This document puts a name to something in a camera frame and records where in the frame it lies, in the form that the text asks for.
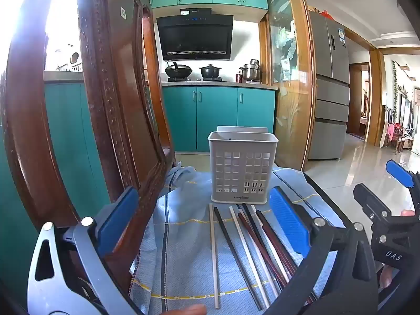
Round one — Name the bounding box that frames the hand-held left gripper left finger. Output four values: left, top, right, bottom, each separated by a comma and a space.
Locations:
26, 186, 141, 315

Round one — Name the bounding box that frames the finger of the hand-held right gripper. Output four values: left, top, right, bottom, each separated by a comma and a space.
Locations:
385, 159, 420, 198
353, 183, 420, 237

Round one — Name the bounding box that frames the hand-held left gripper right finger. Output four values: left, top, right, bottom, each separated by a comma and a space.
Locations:
262, 186, 382, 315

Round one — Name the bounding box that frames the dark red chopstick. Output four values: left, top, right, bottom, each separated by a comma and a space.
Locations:
238, 212, 292, 289
256, 211, 301, 276

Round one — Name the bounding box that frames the white chopstick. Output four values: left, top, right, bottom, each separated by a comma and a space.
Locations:
229, 206, 271, 306
251, 204, 291, 278

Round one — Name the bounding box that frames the white plastic utensil holder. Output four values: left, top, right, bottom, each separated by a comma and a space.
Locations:
208, 125, 279, 206

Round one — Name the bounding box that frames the cream belt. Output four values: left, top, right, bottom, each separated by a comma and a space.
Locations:
209, 203, 220, 309

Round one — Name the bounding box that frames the person's right hand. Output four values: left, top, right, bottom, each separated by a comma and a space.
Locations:
378, 209, 417, 290

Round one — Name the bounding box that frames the person's left hand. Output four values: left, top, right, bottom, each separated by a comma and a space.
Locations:
164, 304, 208, 315

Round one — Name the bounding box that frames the wooden dining chair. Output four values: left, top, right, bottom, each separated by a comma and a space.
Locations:
382, 105, 420, 155

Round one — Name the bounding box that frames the pink cloth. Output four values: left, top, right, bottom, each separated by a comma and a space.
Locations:
386, 122, 403, 143

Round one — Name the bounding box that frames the black round table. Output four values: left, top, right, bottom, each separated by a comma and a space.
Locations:
302, 170, 361, 228

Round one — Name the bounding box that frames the green leaf garland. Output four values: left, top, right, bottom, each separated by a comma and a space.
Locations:
392, 60, 420, 128

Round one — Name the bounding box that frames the light blue checked cloth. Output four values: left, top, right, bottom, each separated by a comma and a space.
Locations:
129, 165, 330, 315

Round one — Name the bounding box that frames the plain teal base cabinet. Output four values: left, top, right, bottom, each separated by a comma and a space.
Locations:
44, 70, 114, 219

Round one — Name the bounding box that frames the grey refrigerator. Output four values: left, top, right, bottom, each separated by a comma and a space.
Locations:
308, 10, 350, 161

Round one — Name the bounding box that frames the carved wooden chair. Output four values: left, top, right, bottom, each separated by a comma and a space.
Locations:
0, 0, 179, 302

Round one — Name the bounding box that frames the wooden framed glass door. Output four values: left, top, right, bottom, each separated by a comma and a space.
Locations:
259, 0, 316, 172

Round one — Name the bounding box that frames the stainless steel pot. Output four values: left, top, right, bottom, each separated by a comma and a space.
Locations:
239, 59, 262, 82

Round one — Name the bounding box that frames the black wok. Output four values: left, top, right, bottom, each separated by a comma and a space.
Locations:
165, 61, 194, 80

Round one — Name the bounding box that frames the gas stove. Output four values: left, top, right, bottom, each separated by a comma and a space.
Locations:
167, 77, 231, 83

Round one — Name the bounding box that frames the black lidded pot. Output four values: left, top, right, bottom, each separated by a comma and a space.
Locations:
199, 65, 222, 80

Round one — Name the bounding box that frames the black range hood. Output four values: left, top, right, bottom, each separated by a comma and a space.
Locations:
156, 7, 234, 61

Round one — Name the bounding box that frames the wooden door frame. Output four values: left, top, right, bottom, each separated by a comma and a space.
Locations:
346, 48, 387, 148

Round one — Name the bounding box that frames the teal base cabinet with handles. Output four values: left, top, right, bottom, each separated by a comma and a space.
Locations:
162, 82, 279, 154

